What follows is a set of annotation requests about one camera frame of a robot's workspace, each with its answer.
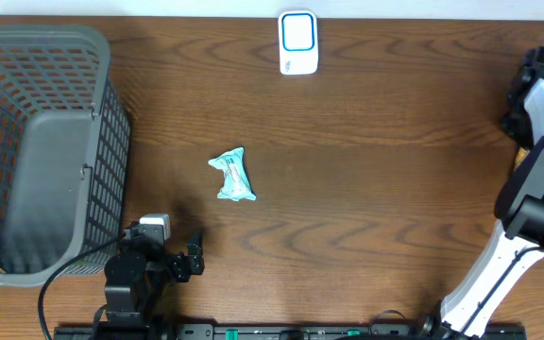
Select mint green tissue pack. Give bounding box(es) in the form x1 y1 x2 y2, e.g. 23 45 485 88
208 146 257 201

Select yellow snack bag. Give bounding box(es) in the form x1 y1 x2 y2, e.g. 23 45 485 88
514 147 529 169

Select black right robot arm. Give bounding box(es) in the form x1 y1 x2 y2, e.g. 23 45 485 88
416 46 544 339

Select white barcode scanner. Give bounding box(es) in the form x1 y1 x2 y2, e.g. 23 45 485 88
278 10 319 76

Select dark grey plastic basket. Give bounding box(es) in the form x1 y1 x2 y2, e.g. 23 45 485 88
0 25 130 286

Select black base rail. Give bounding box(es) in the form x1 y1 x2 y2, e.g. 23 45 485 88
53 309 528 340

